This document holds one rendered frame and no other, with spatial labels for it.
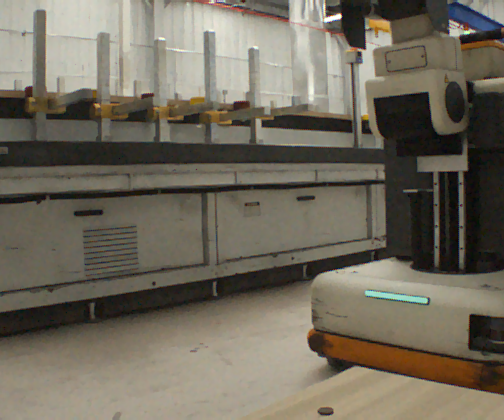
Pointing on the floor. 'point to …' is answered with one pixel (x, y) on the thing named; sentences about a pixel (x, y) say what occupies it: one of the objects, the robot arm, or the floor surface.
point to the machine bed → (157, 227)
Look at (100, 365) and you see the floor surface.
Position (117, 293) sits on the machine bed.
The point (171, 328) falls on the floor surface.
